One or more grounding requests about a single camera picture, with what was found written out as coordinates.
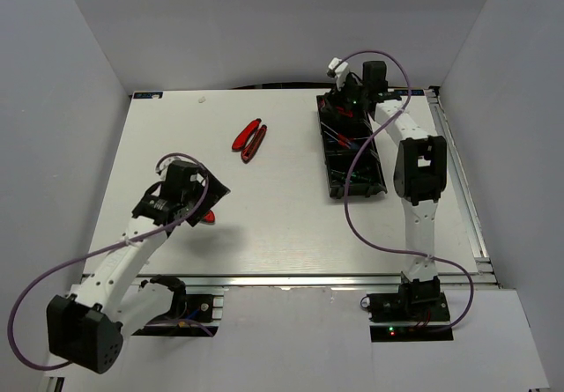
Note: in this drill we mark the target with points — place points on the blue label sticker left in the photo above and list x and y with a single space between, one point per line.
147 95

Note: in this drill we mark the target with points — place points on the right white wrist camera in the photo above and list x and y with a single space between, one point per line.
338 70

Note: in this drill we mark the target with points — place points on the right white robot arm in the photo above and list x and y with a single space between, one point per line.
420 172

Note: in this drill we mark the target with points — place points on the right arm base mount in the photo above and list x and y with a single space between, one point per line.
416 312

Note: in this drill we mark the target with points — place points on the blue label sticker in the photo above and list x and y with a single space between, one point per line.
413 92
147 95

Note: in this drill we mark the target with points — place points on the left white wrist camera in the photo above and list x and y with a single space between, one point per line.
162 171

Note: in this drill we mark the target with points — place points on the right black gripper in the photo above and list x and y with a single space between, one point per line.
339 96

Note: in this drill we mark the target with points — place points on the red box cutter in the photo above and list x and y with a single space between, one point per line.
209 218

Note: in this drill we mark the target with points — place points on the black three-compartment tray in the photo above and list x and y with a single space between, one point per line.
366 158

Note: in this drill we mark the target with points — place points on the blue label sticker right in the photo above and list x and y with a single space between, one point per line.
413 92

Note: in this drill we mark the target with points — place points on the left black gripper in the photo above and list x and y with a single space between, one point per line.
215 191

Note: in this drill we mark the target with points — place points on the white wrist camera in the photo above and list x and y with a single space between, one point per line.
338 70
162 171

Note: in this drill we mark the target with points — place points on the green black precision screwdriver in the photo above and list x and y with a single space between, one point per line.
360 176

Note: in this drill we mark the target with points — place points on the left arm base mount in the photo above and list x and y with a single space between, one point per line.
191 314

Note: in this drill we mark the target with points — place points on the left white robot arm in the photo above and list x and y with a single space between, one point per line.
89 326

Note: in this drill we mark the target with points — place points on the red black cutter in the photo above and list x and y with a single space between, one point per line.
339 111

